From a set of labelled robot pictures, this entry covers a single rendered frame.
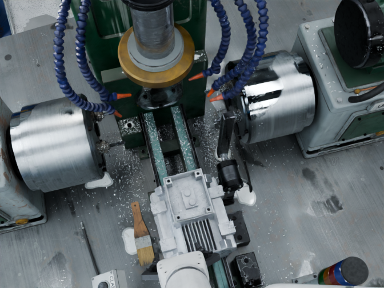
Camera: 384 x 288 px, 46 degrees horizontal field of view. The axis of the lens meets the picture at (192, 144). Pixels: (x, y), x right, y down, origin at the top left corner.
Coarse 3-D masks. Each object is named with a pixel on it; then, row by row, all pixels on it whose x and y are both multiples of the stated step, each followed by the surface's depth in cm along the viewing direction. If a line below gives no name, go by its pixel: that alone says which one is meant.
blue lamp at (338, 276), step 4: (340, 264) 99; (336, 268) 101; (340, 268) 98; (336, 272) 100; (340, 272) 98; (336, 276) 101; (340, 276) 98; (340, 280) 99; (344, 280) 97; (344, 284) 99; (348, 284) 98
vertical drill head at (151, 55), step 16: (144, 16) 88; (160, 16) 88; (128, 32) 107; (144, 32) 93; (160, 32) 93; (176, 32) 104; (128, 48) 103; (144, 48) 98; (160, 48) 98; (176, 48) 103; (192, 48) 105; (128, 64) 104; (144, 64) 101; (160, 64) 101; (176, 64) 103; (192, 64) 106; (144, 80) 102; (160, 80) 102; (176, 80) 104
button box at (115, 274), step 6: (114, 270) 110; (120, 270) 113; (96, 276) 112; (102, 276) 111; (108, 276) 110; (114, 276) 110; (120, 276) 112; (96, 282) 111; (108, 282) 110; (114, 282) 109; (120, 282) 111; (126, 282) 113
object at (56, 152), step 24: (24, 120) 117; (48, 120) 117; (72, 120) 117; (96, 120) 128; (24, 144) 115; (48, 144) 115; (72, 144) 116; (96, 144) 124; (24, 168) 117; (48, 168) 117; (72, 168) 118; (96, 168) 120
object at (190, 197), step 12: (168, 180) 113; (180, 180) 116; (192, 180) 116; (204, 180) 112; (168, 192) 111; (180, 192) 114; (192, 192) 113; (204, 192) 114; (168, 204) 114; (180, 204) 113; (192, 204) 111; (204, 204) 113; (180, 216) 109; (192, 216) 112; (204, 216) 110
